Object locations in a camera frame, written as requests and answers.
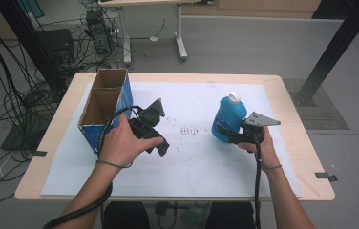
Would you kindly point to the person's leg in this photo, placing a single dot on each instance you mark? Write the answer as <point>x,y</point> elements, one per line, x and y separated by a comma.
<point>126,216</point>
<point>230,216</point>

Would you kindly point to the black metal post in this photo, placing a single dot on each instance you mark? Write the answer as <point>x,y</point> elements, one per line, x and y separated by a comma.
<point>31,47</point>
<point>336,44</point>

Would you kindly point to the grey floor mat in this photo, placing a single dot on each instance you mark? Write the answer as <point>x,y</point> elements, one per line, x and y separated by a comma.
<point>330,111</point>

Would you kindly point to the blue cardboard box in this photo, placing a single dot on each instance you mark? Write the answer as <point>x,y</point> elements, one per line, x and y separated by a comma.
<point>104,105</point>

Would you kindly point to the person's left hand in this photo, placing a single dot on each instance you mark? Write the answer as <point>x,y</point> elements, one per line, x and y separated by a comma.
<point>120,143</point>

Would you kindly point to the person's left leg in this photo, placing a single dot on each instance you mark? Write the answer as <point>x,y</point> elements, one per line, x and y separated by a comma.
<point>126,216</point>

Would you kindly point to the thin band on wrist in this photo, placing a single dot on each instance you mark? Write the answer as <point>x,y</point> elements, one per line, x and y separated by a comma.
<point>276,167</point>
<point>114,165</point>

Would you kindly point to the black computer tower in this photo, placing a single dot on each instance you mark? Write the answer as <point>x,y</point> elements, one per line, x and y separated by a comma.
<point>99,35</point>

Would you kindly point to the person's right leg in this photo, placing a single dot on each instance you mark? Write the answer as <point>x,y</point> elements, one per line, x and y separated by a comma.
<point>230,216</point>

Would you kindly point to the white desk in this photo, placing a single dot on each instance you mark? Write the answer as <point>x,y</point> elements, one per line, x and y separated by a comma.
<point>180,41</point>

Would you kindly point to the blue plastic bottle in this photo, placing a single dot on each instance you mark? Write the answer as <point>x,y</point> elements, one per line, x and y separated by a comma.
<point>228,117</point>

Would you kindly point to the black tape strip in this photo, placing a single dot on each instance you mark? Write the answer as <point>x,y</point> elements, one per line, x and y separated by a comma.
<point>325,176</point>
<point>39,153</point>

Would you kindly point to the thin band on right wrist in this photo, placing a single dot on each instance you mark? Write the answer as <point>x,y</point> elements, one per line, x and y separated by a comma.
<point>276,167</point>

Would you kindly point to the thin band on left wrist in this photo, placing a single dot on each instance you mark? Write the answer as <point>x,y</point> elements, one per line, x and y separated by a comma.
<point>114,165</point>

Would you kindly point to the black box-shaped device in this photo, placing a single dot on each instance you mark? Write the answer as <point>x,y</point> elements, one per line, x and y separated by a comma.
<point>56,44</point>

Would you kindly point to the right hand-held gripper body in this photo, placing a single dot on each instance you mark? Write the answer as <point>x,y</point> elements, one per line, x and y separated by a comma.
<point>258,120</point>

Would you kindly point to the person's right hand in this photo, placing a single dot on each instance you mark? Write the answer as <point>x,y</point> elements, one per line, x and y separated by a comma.
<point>266,152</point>

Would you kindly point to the light wooden table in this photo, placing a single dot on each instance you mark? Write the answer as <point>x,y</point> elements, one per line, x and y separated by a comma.
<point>168,77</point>

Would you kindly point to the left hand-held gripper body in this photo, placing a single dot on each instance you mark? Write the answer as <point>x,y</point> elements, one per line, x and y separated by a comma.
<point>149,127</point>

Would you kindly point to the white paper sheet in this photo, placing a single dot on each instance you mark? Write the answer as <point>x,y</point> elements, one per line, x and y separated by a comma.
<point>184,168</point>

